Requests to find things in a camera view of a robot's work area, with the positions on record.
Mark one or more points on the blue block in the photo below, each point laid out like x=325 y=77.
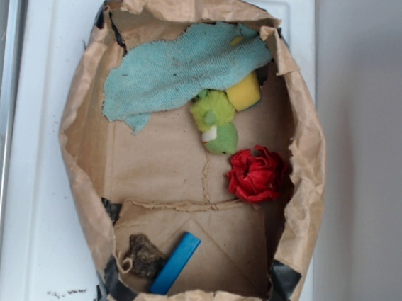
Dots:
x=175 y=264

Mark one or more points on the yellow sponge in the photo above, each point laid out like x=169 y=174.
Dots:
x=244 y=94

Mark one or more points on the brown paper bag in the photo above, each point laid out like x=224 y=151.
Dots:
x=162 y=182

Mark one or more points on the brown rough rock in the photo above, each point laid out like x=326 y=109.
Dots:
x=143 y=258

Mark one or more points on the white plastic tray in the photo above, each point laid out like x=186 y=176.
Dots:
x=44 y=256

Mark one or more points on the light blue cloth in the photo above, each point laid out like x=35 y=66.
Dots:
x=165 y=75

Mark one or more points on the red fabric rose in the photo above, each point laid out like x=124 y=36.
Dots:
x=256 y=178

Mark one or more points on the green plush toy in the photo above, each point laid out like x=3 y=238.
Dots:
x=213 y=114

